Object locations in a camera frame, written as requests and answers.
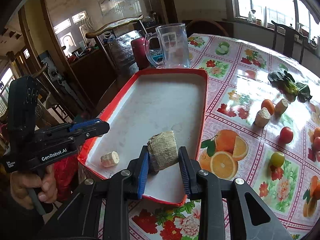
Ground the small sugarcane piece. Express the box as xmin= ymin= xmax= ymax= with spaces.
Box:
xmin=100 ymin=151 xmax=120 ymax=167

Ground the large sugarcane chunk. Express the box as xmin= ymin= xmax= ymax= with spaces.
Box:
xmin=147 ymin=131 xmax=178 ymax=174

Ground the red tomato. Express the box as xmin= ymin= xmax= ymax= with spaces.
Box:
xmin=279 ymin=127 xmax=294 ymax=144

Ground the person's left hand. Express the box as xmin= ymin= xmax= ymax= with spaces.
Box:
xmin=10 ymin=164 xmax=57 ymax=210

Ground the red rimmed white tray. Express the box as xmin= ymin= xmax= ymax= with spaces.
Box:
xmin=77 ymin=68 xmax=209 ymax=207

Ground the green yellow fruit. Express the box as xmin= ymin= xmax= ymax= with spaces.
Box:
xmin=270 ymin=151 xmax=285 ymax=167

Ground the red thermos bottle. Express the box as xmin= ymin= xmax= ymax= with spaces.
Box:
xmin=131 ymin=37 xmax=150 ymax=70

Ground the wooden chair left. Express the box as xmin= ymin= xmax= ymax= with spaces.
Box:
xmin=85 ymin=14 xmax=146 ymax=77

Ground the floral plastic tablecloth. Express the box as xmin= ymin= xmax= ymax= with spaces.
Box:
xmin=97 ymin=32 xmax=320 ymax=240

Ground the sugarcane piece near orange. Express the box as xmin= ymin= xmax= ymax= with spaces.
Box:
xmin=254 ymin=107 xmax=271 ymax=127

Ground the red apple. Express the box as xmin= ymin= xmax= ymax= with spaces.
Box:
xmin=312 ymin=137 xmax=320 ymax=152

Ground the small orange near tomato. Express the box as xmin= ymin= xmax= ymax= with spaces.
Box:
xmin=261 ymin=99 xmax=274 ymax=115

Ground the sugarcane piece far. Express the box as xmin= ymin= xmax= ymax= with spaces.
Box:
xmin=274 ymin=99 xmax=289 ymax=116

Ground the orange behind apple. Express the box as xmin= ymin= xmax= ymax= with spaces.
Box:
xmin=313 ymin=127 xmax=320 ymax=138

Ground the clear plastic pitcher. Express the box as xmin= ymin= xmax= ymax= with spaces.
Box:
xmin=144 ymin=23 xmax=190 ymax=68

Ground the green leafy vegetable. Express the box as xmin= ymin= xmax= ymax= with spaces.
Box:
xmin=267 ymin=70 xmax=312 ymax=103

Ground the dark wooden chair window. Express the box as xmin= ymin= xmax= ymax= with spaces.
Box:
xmin=271 ymin=20 xmax=308 ymax=64

